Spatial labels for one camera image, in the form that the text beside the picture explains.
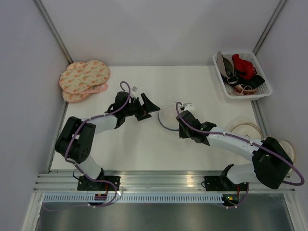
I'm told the white slotted cable duct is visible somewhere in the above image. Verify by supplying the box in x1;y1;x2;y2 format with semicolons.
44;193;223;204

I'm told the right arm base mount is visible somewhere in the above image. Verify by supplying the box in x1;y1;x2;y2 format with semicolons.
202;176;248;192

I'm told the left aluminium frame post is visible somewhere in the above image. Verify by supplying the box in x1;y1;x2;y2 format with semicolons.
33;0;73;64

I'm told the red bra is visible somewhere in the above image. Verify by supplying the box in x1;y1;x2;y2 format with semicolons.
231;54;257;79

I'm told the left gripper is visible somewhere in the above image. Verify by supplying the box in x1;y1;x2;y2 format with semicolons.
124;93;160;122

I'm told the floral laundry bag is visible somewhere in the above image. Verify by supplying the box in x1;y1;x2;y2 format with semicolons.
59;60;111;95
62;83;108;103

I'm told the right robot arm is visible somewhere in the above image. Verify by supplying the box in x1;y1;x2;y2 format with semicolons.
176;111;293;190

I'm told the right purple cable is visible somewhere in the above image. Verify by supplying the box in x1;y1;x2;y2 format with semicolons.
175;102;304;186

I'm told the aluminium frame post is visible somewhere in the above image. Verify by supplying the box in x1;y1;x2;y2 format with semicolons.
252;0;289;55
33;0;73;64

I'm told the right aluminium frame post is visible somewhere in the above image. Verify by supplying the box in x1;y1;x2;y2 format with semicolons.
252;0;289;55

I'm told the beige grey bra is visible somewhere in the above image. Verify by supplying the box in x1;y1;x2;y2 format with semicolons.
216;51;235;78

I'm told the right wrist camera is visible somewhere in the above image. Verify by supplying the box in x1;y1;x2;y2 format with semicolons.
180;103;195;111

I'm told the floral laundry bag bottom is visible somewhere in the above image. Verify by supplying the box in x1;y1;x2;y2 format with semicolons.
62;83;108;103

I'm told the cream laundry bag right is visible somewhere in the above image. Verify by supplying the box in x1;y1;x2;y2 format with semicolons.
279;141;296;164

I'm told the aluminium mounting rail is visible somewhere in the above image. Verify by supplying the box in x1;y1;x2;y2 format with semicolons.
33;170;296;193

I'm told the white mesh laundry bag blue zipper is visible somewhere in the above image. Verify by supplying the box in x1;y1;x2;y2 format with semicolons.
157;103;180;139

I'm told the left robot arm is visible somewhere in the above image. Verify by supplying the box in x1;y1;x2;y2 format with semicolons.
55;91;160;191

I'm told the white plastic basket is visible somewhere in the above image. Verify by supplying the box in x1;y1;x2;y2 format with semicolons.
212;51;272;101

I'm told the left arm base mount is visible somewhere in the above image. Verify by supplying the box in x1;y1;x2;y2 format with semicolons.
77;176;121;192

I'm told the floral laundry bag top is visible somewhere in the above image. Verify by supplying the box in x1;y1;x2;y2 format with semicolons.
59;60;111;95

